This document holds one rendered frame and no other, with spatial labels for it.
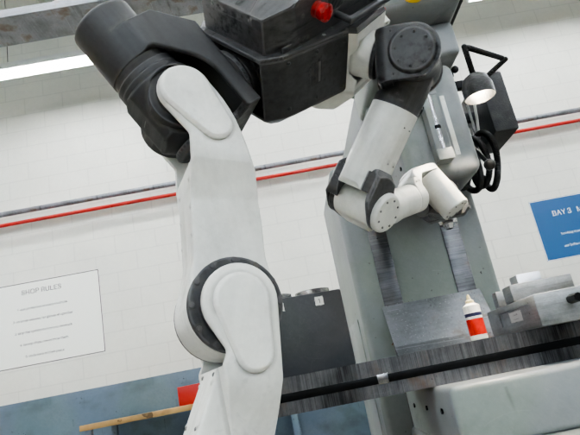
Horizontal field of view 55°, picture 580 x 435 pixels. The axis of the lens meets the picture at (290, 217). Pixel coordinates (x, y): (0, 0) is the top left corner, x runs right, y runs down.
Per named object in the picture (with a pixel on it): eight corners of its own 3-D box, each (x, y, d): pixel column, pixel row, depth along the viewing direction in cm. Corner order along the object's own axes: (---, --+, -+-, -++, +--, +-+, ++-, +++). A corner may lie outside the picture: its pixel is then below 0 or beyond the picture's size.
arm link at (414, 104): (414, 110, 96) (448, 35, 94) (367, 91, 98) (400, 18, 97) (419, 122, 107) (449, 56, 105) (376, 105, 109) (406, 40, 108)
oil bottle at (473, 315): (491, 337, 130) (477, 292, 133) (474, 340, 130) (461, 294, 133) (485, 338, 134) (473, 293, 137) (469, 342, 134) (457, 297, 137)
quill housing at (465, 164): (487, 167, 140) (452, 59, 149) (406, 183, 139) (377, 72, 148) (465, 192, 158) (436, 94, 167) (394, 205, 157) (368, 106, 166)
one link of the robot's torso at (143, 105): (126, 74, 86) (185, 44, 92) (120, 117, 98) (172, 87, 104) (179, 137, 86) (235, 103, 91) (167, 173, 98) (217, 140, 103)
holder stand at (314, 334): (356, 363, 133) (339, 283, 139) (267, 381, 129) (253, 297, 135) (344, 367, 145) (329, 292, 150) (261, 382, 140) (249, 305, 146)
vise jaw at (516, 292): (576, 289, 131) (570, 273, 132) (513, 301, 131) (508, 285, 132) (565, 293, 137) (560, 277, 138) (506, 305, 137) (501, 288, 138)
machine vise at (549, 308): (612, 312, 117) (594, 262, 121) (542, 326, 117) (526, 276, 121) (547, 327, 151) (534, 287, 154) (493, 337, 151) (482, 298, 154)
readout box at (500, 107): (523, 127, 174) (504, 69, 180) (495, 132, 174) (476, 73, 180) (501, 152, 193) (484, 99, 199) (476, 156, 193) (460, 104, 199)
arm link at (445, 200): (443, 173, 133) (439, 158, 123) (473, 205, 129) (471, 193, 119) (406, 202, 135) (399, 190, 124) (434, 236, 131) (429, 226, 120)
